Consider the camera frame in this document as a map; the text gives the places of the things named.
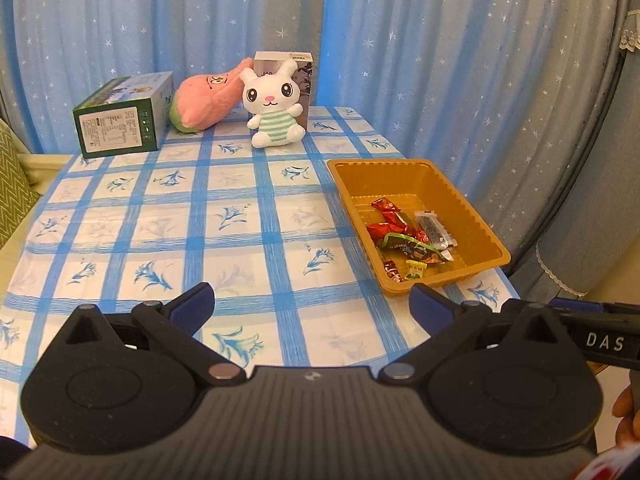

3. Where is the person's right hand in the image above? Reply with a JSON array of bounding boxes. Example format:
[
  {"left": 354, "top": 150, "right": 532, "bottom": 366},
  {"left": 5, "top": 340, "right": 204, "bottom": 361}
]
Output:
[{"left": 612, "top": 387, "right": 640, "bottom": 448}]

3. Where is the clear dark snack packet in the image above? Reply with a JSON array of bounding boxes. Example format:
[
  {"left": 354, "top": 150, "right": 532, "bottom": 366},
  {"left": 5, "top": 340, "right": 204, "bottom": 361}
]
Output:
[{"left": 414, "top": 211, "right": 458, "bottom": 250}]

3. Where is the blue checked tablecloth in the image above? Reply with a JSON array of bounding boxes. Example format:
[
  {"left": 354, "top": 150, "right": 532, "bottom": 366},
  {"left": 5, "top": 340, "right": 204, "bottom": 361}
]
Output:
[{"left": 0, "top": 105, "right": 521, "bottom": 448}]

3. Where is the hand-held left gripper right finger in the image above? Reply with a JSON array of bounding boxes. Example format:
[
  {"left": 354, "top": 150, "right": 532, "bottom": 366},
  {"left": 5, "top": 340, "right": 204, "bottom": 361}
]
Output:
[{"left": 377, "top": 282, "right": 596, "bottom": 387}]

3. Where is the green cardboard box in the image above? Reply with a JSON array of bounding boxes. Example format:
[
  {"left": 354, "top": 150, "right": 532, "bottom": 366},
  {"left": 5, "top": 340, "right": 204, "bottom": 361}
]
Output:
[{"left": 72, "top": 71, "right": 175, "bottom": 156}]

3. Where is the blue star curtain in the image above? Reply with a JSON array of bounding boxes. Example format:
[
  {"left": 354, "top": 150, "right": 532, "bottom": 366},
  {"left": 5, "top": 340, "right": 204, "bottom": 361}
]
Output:
[{"left": 0, "top": 0, "right": 640, "bottom": 261}]

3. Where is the green zigzag cushion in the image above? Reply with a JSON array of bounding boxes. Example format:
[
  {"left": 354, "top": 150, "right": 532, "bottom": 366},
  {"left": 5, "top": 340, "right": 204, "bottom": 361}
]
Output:
[{"left": 0, "top": 120, "right": 41, "bottom": 251}]

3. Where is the light green sofa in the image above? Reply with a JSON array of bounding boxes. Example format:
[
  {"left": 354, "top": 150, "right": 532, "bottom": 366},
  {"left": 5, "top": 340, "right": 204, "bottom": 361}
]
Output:
[{"left": 0, "top": 152, "right": 76, "bottom": 286}]

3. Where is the pink plush toy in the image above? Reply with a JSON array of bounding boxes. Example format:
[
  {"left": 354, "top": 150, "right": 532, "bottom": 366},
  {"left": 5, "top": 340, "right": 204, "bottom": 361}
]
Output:
[{"left": 168, "top": 57, "right": 256, "bottom": 136}]

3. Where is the white and dark cardboard box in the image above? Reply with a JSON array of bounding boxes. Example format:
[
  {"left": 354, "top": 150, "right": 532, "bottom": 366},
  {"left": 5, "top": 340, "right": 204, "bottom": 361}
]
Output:
[{"left": 253, "top": 51, "right": 315, "bottom": 131}]

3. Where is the orange plastic tray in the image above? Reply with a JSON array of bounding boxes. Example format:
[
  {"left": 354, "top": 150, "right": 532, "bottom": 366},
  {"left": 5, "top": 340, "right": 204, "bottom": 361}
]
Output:
[{"left": 326, "top": 158, "right": 511, "bottom": 300}]

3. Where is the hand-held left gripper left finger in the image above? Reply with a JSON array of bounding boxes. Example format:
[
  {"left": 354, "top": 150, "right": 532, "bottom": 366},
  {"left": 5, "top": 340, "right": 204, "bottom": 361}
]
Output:
[{"left": 37, "top": 282, "right": 248, "bottom": 387}]

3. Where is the grey lace-trimmed curtain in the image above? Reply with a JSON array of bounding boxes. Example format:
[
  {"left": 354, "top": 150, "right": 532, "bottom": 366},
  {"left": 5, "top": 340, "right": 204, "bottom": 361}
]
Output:
[{"left": 535, "top": 5, "right": 640, "bottom": 306}]

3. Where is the green-trimmed clear snack packet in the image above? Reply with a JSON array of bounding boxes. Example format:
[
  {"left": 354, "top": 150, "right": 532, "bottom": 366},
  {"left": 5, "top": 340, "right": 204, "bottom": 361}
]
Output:
[{"left": 376, "top": 232, "right": 453, "bottom": 263}]

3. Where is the red white printed clothing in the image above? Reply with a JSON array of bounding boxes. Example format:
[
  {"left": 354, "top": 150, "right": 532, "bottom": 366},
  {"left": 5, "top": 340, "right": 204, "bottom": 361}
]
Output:
[{"left": 575, "top": 445, "right": 640, "bottom": 480}]

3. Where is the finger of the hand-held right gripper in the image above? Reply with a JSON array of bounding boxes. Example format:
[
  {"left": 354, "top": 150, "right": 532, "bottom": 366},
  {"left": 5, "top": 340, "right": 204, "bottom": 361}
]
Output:
[{"left": 549, "top": 298, "right": 640, "bottom": 330}]

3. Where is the large red snack packet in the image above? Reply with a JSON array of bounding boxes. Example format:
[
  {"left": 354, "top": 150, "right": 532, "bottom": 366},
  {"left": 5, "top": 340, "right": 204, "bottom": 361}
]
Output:
[{"left": 366, "top": 222, "right": 418, "bottom": 246}]

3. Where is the white rabbit plush toy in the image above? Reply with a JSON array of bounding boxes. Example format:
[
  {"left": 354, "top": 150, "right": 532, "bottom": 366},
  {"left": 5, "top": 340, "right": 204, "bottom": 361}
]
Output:
[{"left": 239, "top": 58, "right": 307, "bottom": 149}]

